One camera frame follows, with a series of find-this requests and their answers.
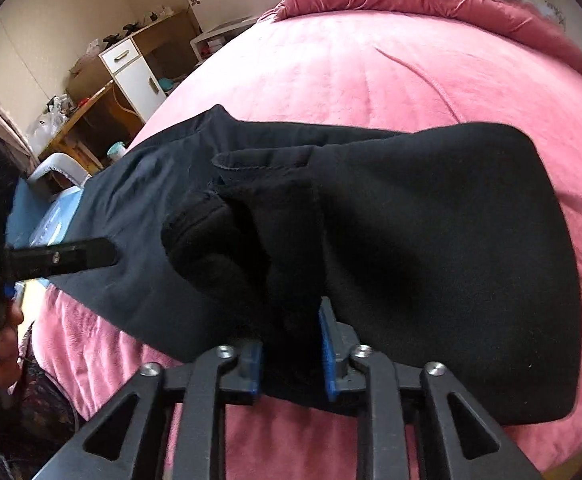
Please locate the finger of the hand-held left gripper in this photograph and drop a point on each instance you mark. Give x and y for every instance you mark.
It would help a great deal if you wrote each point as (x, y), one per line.
(61, 257)
(7, 291)

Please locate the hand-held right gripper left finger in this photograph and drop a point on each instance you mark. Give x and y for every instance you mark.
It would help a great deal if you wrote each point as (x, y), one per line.
(253, 370)

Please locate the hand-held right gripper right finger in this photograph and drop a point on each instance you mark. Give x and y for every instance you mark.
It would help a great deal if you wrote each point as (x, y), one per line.
(327, 355)

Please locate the black embroidered pants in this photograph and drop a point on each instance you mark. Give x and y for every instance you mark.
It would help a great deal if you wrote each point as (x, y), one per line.
(421, 235)

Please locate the person's left hand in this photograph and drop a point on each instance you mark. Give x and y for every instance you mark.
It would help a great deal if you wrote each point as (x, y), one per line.
(3, 355)

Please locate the blue box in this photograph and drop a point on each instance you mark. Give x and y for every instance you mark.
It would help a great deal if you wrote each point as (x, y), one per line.
(56, 220)

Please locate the grey framed chair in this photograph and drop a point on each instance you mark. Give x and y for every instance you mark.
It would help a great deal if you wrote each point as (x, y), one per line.
(56, 165)

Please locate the dark patterned cloth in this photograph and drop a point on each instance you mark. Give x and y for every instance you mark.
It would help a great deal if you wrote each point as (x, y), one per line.
(46, 400)

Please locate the teal cup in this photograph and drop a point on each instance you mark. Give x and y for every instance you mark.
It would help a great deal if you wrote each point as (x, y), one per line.
(116, 151)

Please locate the white plastic bag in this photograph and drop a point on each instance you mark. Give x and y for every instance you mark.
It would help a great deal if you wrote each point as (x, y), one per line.
(46, 132)

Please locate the wooden desk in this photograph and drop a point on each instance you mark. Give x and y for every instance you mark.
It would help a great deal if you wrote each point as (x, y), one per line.
(91, 120)

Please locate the white cabinet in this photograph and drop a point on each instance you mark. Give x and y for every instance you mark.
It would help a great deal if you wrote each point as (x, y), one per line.
(136, 85)

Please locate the pink plastic bag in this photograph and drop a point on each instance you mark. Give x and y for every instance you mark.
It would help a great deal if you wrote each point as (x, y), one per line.
(85, 60)

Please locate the teal container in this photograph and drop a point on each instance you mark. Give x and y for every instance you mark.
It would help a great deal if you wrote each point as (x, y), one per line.
(166, 85)

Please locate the small black device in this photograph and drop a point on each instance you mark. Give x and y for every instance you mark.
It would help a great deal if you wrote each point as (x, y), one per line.
(112, 40)
(130, 29)

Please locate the white and grey nightstand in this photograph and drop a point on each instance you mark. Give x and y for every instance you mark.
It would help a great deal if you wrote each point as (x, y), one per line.
(216, 35)

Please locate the bed with pink blanket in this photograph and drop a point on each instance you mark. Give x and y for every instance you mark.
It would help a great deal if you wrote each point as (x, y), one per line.
(371, 75)

